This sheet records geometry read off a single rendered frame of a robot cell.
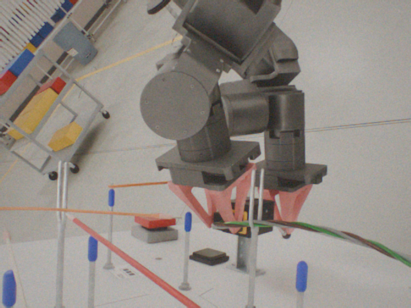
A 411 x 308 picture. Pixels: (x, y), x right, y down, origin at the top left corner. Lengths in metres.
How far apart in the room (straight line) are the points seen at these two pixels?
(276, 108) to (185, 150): 0.18
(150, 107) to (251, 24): 0.12
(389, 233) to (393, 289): 1.26
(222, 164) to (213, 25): 0.13
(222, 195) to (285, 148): 0.18
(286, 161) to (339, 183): 1.49
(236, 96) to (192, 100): 0.21
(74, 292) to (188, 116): 0.24
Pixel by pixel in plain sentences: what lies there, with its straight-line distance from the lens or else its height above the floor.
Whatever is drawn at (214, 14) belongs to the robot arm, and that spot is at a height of 1.35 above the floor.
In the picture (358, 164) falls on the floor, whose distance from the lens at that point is 2.08.
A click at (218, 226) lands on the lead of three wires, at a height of 1.20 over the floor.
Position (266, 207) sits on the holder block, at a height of 1.11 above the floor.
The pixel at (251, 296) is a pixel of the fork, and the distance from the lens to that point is 0.43.
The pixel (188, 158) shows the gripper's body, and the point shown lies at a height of 1.26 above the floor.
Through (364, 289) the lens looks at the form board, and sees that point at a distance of 0.54.
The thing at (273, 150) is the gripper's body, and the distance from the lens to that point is 0.58.
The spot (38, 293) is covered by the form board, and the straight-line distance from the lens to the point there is 0.49.
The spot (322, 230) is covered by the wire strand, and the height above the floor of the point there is 1.19.
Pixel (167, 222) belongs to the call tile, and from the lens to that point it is 0.67.
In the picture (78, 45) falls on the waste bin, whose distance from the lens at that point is 7.34.
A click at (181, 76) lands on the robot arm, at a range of 0.33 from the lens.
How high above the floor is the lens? 1.47
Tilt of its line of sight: 31 degrees down
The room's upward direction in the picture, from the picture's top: 46 degrees counter-clockwise
